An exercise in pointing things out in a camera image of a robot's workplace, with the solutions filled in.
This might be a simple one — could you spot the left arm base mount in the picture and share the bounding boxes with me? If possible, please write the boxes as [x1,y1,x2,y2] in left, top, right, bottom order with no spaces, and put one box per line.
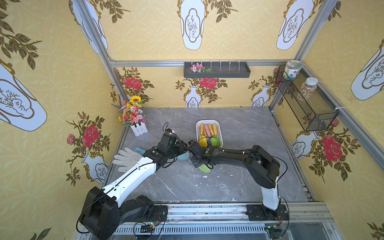
[123,195,168,223]

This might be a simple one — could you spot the white storage box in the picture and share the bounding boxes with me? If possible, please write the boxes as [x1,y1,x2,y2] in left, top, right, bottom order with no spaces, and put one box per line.
[196,120,223,148]

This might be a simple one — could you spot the light blue dustpan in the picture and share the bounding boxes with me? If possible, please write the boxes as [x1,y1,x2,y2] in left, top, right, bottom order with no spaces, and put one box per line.
[134,148,146,155]

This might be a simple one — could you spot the jar with white lid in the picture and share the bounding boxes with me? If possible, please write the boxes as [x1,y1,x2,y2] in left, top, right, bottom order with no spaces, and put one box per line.
[298,77,318,101]

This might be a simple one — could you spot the black wire basket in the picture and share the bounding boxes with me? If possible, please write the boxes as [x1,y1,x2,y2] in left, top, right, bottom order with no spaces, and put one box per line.
[276,66,339,132]

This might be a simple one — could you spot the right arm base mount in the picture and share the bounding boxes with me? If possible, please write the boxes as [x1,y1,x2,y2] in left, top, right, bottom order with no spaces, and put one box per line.
[246,203,290,222]

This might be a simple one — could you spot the white work glove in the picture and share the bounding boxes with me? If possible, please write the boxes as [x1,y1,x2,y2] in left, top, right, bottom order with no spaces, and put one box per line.
[112,148,142,173]

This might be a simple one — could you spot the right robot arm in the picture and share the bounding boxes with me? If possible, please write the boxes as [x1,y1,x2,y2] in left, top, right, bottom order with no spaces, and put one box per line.
[188,141,280,211]

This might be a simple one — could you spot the purple shovel pink handle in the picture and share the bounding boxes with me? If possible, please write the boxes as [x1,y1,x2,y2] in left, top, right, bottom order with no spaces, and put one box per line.
[204,125,212,146]

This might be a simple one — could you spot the green wide shovel yellow handle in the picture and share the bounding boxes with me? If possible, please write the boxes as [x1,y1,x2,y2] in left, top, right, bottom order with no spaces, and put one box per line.
[209,124,220,147]

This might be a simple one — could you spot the flower pot white fence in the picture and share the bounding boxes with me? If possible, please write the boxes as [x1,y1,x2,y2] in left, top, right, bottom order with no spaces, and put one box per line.
[113,96,148,137]

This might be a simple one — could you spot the jar with patterned lid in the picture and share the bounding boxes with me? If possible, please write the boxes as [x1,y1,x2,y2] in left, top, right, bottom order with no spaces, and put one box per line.
[283,60,303,81]

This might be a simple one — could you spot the dark wall shelf tray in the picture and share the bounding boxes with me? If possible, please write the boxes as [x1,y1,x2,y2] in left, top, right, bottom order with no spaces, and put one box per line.
[184,61,251,79]

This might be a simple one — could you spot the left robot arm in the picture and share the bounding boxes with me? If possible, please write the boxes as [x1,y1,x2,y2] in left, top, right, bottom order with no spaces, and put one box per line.
[78,129,188,240]

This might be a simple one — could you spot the pink flowers on shelf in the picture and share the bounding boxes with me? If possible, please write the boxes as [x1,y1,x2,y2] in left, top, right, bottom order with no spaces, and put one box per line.
[190,63,213,73]

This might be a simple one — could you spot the yellow scoop shovel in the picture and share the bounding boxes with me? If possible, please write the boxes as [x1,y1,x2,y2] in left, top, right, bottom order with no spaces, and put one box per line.
[199,123,208,148]

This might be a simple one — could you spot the light blue small shovel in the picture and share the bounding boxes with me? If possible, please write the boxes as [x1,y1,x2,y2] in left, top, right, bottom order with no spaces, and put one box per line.
[177,152,190,161]

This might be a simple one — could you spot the light green shovel wooden handle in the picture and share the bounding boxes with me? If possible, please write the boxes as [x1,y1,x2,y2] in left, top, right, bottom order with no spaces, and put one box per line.
[198,164,212,174]

